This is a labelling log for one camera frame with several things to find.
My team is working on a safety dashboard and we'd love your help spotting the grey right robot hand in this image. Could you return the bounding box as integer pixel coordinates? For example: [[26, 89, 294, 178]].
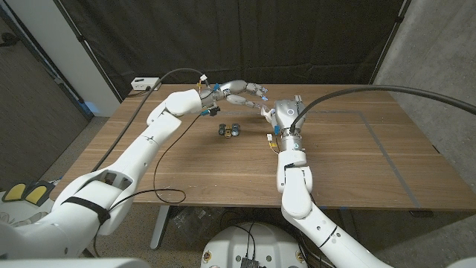
[[260, 95, 308, 136]]

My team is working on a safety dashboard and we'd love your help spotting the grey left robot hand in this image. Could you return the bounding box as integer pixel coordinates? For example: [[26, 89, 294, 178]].
[[199, 79, 270, 117]]

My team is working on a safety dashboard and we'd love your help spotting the black backdrop curtain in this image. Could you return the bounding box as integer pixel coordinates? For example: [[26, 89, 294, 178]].
[[55, 0, 410, 101]]

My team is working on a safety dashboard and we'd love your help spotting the white power box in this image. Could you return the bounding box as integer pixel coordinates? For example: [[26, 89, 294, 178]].
[[130, 77, 162, 92]]

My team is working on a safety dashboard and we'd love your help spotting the wooden table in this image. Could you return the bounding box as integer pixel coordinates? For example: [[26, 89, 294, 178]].
[[106, 109, 422, 209]]

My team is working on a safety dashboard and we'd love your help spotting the white robot torso base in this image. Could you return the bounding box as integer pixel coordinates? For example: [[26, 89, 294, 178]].
[[200, 222, 309, 268]]

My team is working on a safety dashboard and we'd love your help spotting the clear plastic bag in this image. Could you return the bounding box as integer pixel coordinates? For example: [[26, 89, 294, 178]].
[[172, 206, 225, 247]]

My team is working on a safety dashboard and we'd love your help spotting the white table leg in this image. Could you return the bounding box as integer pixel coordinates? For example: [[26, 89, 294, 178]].
[[150, 205, 172, 250]]

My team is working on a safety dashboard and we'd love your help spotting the dark grey door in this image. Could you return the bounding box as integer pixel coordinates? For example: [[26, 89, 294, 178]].
[[0, 7, 94, 191]]

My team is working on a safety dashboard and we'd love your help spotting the yellow foot pedal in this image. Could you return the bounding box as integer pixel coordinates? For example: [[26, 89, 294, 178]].
[[1, 182, 28, 204], [22, 180, 56, 208]]

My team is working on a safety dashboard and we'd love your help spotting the white robot chest cover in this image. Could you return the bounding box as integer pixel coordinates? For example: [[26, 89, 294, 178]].
[[0, 258, 152, 268]]

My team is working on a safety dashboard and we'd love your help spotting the grey sneaker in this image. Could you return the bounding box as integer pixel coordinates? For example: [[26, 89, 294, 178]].
[[0, 211, 49, 227]]

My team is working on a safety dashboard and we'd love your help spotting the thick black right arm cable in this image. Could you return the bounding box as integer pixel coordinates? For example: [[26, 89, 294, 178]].
[[289, 84, 476, 135]]

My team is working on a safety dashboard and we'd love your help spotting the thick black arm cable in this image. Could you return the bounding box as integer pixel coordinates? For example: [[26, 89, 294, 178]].
[[90, 68, 206, 173], [289, 84, 476, 135]]

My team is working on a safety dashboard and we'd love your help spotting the black power box cable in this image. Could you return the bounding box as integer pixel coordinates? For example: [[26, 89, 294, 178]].
[[127, 86, 152, 98]]

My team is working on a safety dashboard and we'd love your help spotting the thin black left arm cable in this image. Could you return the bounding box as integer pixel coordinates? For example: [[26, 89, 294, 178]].
[[106, 110, 210, 212]]

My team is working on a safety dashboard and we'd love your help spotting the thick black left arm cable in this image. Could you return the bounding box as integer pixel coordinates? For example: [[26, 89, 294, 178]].
[[90, 68, 206, 173]]

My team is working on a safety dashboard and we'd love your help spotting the black backdrop frame pole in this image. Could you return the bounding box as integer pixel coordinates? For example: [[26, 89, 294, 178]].
[[53, 0, 124, 102], [369, 0, 412, 85]]

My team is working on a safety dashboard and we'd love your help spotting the black door handle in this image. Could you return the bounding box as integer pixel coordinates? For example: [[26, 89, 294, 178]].
[[0, 32, 18, 48]]

